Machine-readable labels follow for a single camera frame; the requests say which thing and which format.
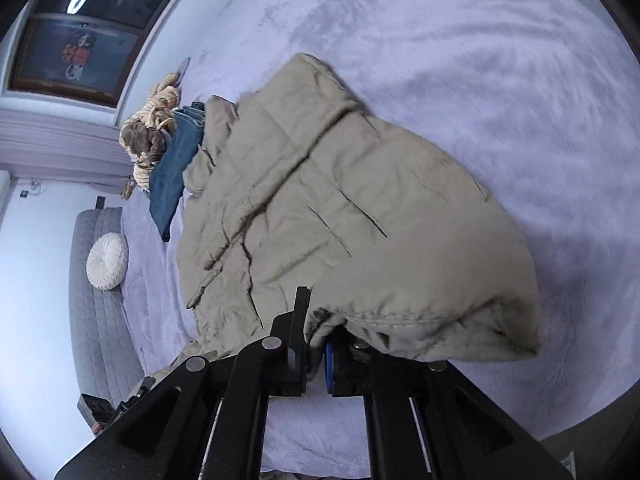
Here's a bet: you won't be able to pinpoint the beige puffer jacket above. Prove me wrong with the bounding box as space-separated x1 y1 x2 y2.
127 52 547 401

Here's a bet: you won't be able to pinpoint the brown and striped clothes pile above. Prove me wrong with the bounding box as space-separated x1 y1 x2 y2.
118 73 181 200

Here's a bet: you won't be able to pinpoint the grey quilted headboard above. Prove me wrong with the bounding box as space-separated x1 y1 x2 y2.
68 208 144 405

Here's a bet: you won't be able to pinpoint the round white cushion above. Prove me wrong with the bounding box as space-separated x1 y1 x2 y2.
86 232 128 290

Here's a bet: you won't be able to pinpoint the folded blue jeans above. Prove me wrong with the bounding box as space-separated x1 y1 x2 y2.
149 101 205 242

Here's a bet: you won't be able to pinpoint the lavender fleece blanket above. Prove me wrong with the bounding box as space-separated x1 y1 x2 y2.
119 0 640 480

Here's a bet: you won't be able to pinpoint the dark framed window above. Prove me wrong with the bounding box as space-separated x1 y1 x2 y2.
8 0 170 108

